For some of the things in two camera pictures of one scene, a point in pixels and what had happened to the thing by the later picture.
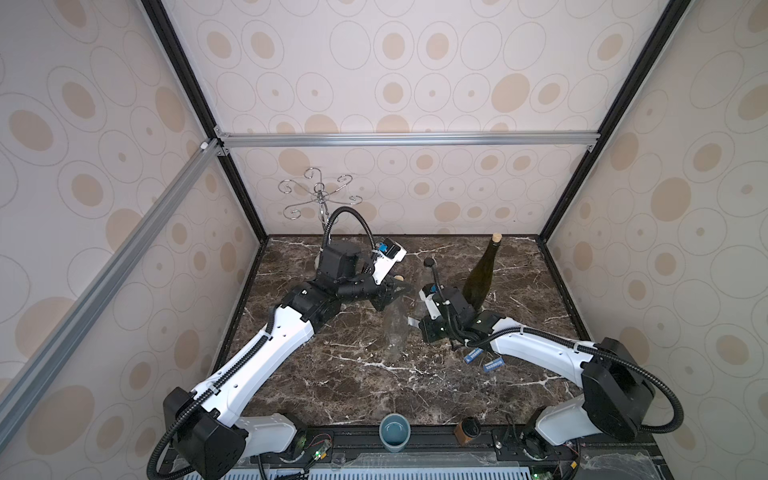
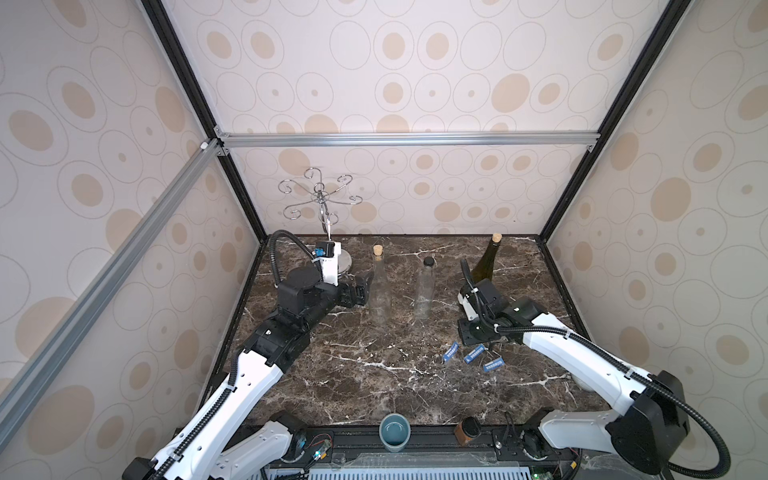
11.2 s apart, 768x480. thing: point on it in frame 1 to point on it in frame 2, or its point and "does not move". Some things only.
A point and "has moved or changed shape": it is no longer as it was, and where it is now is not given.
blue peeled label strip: x=494 y=365 does not move
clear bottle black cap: x=427 y=275 has moved or changed shape
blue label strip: x=472 y=355 does not move
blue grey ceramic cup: x=394 y=432 does not move
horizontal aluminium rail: x=412 y=140 does not move
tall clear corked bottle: x=396 y=327 has moved or changed shape
